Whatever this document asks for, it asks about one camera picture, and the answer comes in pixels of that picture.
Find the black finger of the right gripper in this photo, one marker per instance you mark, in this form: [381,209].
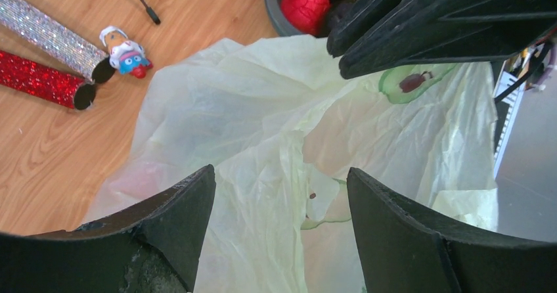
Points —
[445,31]

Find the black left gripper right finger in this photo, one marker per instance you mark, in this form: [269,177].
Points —
[404,246]

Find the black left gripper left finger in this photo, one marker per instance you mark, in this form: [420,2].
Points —
[151,246]

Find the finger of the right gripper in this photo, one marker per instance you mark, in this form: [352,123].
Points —
[356,22]

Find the pale green plastic bag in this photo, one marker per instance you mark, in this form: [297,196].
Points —
[282,128]

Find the grey transparent fruit basket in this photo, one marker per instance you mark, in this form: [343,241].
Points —
[278,20]

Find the red glitter microphone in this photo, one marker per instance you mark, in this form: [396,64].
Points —
[46,83]

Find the small cartoon figurine toy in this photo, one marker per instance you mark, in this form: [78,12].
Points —
[126,56]

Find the black tripod microphone stand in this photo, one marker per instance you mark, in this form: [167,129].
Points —
[149,10]

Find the silver glitter microphone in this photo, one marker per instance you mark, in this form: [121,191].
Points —
[56,40]

